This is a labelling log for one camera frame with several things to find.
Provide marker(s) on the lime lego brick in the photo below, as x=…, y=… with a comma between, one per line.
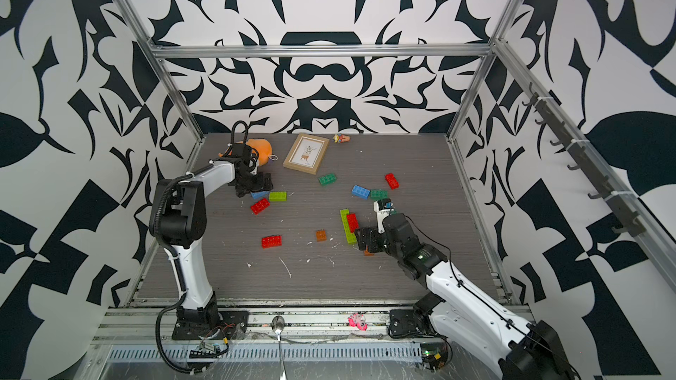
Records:
x=350, y=236
x=280, y=196

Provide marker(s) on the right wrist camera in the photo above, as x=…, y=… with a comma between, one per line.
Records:
x=383, y=208

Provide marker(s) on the orange plush toy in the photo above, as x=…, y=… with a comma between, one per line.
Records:
x=260, y=151

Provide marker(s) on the wooden picture frame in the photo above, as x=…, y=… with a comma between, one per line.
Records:
x=306, y=154

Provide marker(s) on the metal spoon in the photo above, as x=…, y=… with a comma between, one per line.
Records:
x=277, y=325

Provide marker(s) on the small toy figure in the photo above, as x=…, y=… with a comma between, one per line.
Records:
x=340, y=139

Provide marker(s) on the blue lego brick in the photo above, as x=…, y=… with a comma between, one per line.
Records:
x=360, y=192
x=260, y=195

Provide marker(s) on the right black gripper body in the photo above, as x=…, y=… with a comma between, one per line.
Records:
x=375, y=242

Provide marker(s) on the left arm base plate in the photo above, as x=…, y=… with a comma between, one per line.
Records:
x=195, y=325

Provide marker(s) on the red lego brick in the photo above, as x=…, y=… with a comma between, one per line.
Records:
x=392, y=181
x=353, y=223
x=260, y=206
x=271, y=241

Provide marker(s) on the dark green lego brick centre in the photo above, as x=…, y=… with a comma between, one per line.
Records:
x=327, y=179

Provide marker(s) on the wall hook rack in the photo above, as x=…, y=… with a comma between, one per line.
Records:
x=588, y=161

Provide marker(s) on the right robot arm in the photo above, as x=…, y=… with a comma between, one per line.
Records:
x=460, y=312

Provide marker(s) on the pink toy on rail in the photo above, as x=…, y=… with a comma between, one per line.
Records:
x=358, y=321

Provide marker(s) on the orange square lego left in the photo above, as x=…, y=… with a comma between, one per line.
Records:
x=321, y=235

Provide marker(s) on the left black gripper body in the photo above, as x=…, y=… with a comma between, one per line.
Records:
x=255, y=184

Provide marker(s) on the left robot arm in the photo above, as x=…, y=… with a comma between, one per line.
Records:
x=178, y=220

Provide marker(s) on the green lego brick right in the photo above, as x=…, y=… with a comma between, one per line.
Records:
x=378, y=194

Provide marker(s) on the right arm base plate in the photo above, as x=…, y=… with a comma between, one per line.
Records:
x=413, y=323

